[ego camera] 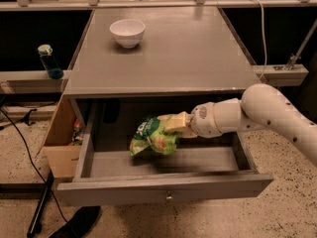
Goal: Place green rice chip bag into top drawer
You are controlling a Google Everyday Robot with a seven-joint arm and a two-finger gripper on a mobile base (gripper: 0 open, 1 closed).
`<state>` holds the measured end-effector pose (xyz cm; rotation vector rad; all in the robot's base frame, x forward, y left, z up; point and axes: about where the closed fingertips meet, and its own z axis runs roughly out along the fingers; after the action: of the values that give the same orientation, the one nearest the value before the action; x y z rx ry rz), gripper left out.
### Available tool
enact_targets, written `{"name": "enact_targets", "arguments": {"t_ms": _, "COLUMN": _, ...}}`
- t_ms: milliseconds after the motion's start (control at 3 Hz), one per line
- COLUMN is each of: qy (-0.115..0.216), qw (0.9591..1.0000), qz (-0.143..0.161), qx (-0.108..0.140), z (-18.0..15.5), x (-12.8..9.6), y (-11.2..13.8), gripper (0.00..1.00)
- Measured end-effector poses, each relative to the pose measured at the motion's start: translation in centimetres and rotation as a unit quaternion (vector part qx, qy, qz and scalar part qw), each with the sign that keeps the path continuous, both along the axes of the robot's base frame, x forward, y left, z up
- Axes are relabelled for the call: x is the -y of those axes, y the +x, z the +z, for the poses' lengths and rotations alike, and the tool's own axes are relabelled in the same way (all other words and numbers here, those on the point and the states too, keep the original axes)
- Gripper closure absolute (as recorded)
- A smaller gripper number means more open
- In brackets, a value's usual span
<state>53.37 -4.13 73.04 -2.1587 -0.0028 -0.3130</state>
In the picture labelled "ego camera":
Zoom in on white ceramic bowl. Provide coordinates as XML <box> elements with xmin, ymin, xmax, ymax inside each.
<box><xmin>109</xmin><ymin>19</ymin><xmax>146</xmax><ymax>49</ymax></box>

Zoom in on open grey top drawer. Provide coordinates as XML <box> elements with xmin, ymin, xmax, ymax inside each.
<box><xmin>56</xmin><ymin>96</ymin><xmax>274</xmax><ymax>207</ymax></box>

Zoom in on grey wooden nightstand cabinet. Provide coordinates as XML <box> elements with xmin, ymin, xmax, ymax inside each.
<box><xmin>62</xmin><ymin>5</ymin><xmax>264</xmax><ymax>131</ymax></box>

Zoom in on white hanging cable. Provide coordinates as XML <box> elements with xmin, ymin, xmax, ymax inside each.
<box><xmin>244</xmin><ymin>0</ymin><xmax>267</xmax><ymax>81</ymax></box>

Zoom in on blue water bottle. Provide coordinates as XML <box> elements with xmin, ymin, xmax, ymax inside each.
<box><xmin>38</xmin><ymin>44</ymin><xmax>63</xmax><ymax>79</ymax></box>

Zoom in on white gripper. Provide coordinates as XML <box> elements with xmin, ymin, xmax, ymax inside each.
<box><xmin>164</xmin><ymin>98</ymin><xmax>242</xmax><ymax>139</ymax></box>

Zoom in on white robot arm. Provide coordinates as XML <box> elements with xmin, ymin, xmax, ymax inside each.
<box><xmin>164</xmin><ymin>83</ymin><xmax>317</xmax><ymax>166</ymax></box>

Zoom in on colourful snack packs in box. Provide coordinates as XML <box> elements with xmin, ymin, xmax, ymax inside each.
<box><xmin>70</xmin><ymin>120</ymin><xmax>84</xmax><ymax>146</ymax></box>

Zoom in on grey metal rail frame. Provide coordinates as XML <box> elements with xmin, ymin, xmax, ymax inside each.
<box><xmin>0</xmin><ymin>0</ymin><xmax>317</xmax><ymax>96</ymax></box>

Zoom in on black floor cable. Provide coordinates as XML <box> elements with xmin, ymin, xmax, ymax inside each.
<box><xmin>0</xmin><ymin>106</ymin><xmax>78</xmax><ymax>238</ymax></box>

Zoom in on black metal stand leg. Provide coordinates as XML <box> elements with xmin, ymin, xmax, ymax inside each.
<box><xmin>27</xmin><ymin>173</ymin><xmax>53</xmax><ymax>238</ymax></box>

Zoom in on open cardboard box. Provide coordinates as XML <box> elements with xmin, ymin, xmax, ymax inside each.
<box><xmin>42</xmin><ymin>98</ymin><xmax>80</xmax><ymax>179</ymax></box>

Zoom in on green rice chip bag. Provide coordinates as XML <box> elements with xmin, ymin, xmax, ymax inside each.
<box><xmin>130</xmin><ymin>115</ymin><xmax>180</xmax><ymax>156</ymax></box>

